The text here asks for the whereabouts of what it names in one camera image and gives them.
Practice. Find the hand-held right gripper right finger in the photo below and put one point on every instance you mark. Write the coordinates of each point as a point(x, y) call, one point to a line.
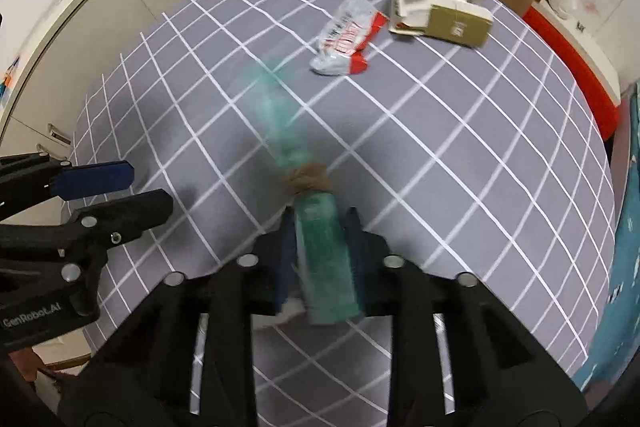
point(356, 257)

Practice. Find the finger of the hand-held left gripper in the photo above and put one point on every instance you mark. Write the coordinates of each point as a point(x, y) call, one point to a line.
point(95, 179)
point(135, 212)

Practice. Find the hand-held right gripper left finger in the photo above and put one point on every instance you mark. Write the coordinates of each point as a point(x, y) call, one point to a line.
point(286, 257)

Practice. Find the green packet with twine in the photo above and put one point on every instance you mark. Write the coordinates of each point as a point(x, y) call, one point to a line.
point(322, 252)

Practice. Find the colourful cabinet sticker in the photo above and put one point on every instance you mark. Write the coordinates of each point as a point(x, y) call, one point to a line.
point(9, 82)

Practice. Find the red and white wrapper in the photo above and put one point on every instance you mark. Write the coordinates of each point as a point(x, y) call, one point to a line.
point(347, 34)

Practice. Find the white and olive carton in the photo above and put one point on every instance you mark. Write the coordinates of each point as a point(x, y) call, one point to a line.
point(455, 24)

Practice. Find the bed with teal sheet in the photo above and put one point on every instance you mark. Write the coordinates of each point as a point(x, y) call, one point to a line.
point(622, 257)

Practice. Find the red bench with white top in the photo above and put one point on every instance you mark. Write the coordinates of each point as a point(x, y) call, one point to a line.
point(575, 67)

